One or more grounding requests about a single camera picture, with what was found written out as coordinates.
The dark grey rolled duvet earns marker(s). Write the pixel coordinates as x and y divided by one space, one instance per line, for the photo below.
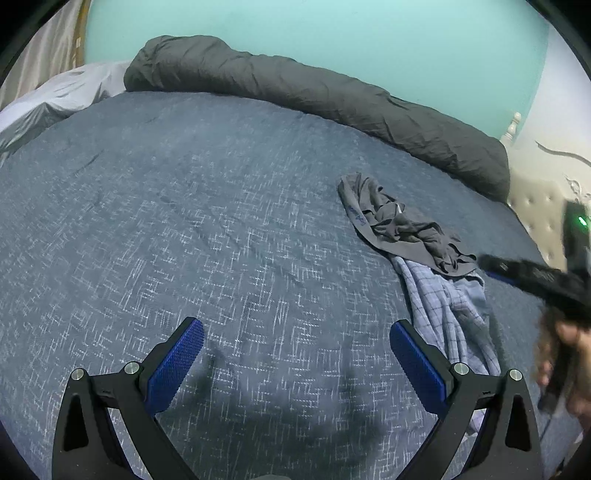
207 64

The blue patterned bed cover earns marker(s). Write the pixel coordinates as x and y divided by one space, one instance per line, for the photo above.
148 207

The person's right hand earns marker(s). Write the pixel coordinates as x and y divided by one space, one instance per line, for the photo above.
572 364

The light grey sheet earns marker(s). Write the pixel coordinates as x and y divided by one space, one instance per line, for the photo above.
57 99

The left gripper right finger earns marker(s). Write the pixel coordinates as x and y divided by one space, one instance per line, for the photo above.
507 445

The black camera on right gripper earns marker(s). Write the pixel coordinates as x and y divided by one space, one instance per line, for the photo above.
576 238

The light blue plaid shorts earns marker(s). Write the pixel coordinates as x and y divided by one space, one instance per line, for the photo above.
451 314

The cream tufted headboard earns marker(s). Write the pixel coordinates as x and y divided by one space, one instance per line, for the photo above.
542 182

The dark grey garment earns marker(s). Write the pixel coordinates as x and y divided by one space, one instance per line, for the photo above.
397 229

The wooden pole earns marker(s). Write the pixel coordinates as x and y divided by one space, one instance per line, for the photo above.
78 58

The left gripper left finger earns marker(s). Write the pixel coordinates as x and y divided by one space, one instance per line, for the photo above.
85 442

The beige striped curtain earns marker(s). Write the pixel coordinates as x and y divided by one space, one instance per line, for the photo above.
46 55

